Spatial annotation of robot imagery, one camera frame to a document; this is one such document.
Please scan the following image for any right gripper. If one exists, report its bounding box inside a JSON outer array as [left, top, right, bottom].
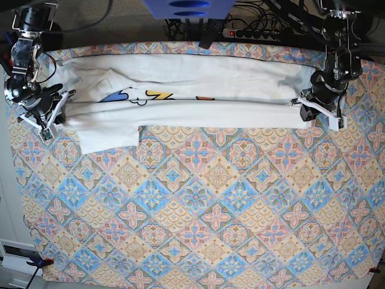
[[22, 84, 76, 124]]

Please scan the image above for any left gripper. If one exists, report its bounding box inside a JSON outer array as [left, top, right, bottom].
[[290, 78, 346, 122]]

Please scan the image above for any white printed T-shirt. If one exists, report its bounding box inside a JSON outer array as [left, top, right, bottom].
[[52, 54, 315, 154]]

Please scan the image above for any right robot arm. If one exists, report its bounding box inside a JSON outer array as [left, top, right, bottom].
[[1, 1, 66, 129]]

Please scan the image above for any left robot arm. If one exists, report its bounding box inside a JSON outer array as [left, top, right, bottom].
[[292, 1, 384, 128]]

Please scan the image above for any black power strip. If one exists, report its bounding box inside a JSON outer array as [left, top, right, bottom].
[[222, 28, 281, 41]]

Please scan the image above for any patterned tile tablecloth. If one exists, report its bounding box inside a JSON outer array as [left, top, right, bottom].
[[5, 61, 384, 288]]

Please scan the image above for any white cabinet left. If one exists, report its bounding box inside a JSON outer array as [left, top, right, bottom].
[[1, 70, 35, 287]]

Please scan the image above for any blue clamp bottom left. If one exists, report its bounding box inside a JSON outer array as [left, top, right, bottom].
[[26, 257, 54, 285]]

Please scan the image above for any black strap under mount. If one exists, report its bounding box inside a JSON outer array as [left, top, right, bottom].
[[200, 18, 223, 49]]

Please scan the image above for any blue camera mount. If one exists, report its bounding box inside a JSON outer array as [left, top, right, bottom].
[[143, 0, 235, 19]]

